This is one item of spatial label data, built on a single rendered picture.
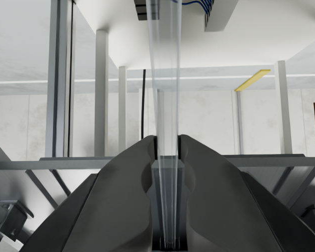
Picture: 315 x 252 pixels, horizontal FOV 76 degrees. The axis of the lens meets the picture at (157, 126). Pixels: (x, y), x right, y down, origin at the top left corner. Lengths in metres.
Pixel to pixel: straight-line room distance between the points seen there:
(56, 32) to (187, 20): 0.33
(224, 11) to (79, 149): 3.47
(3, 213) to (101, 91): 0.40
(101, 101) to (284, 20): 0.55
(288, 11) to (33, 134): 3.97
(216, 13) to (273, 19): 0.21
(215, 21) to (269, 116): 3.51
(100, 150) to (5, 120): 3.97
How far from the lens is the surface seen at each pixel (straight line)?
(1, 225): 0.26
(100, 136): 0.57
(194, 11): 0.59
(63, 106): 0.46
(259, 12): 0.64
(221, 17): 0.54
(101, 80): 0.60
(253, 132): 3.84
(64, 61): 0.49
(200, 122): 3.58
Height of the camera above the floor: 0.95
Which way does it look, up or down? 6 degrees down
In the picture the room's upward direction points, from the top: 179 degrees clockwise
